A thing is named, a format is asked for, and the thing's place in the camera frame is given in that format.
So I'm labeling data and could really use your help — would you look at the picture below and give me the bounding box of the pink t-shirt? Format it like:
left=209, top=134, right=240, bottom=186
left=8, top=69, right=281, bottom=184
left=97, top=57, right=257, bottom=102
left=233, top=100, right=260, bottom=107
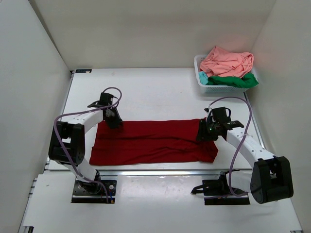
left=199, top=46, right=254, bottom=78

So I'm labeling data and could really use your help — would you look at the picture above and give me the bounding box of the teal t-shirt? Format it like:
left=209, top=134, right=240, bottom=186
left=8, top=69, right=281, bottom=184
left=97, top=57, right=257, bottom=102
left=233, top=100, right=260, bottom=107
left=198, top=71, right=208, bottom=85

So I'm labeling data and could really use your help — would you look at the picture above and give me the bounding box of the white plastic laundry basket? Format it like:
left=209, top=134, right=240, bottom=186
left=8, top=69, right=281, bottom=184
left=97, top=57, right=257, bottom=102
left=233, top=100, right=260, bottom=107
left=194, top=55, right=258, bottom=93

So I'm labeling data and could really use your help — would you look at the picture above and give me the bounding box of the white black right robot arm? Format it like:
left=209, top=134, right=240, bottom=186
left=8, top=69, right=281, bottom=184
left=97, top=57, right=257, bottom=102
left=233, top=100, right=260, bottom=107
left=191, top=107, right=294, bottom=204

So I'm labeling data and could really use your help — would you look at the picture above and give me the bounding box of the blue white label sticker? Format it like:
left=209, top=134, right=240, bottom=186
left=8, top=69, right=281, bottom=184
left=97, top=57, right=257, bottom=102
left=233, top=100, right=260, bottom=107
left=75, top=69, right=92, bottom=73

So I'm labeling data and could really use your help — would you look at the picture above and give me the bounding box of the aluminium rail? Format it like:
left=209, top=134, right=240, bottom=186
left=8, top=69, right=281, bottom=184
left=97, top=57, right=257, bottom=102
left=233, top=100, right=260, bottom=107
left=45, top=168, right=243, bottom=177

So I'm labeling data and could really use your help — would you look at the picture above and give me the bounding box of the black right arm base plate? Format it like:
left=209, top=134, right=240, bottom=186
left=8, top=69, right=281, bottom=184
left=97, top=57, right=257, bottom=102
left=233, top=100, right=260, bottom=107
left=191, top=179, right=250, bottom=206

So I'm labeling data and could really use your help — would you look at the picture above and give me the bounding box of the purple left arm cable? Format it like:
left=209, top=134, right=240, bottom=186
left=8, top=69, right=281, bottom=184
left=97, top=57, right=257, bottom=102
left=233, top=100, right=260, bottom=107
left=53, top=86, right=122, bottom=203

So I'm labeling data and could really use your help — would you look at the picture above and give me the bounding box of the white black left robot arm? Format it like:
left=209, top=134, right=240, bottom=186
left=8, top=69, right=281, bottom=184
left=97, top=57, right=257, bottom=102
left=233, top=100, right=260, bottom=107
left=48, top=87, right=122, bottom=196

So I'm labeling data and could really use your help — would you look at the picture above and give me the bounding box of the red t-shirt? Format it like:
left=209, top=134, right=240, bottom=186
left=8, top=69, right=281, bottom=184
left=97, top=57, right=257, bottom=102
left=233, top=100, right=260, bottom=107
left=89, top=119, right=218, bottom=166

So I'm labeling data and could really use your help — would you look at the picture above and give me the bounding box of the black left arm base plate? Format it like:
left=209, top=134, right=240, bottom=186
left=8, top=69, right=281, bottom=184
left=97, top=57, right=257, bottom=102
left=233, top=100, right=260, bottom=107
left=71, top=180, right=117, bottom=204

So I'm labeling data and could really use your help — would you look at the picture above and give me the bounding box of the green t-shirt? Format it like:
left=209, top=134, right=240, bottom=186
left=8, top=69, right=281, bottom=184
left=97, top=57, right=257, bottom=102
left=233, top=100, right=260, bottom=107
left=207, top=72, right=259, bottom=89

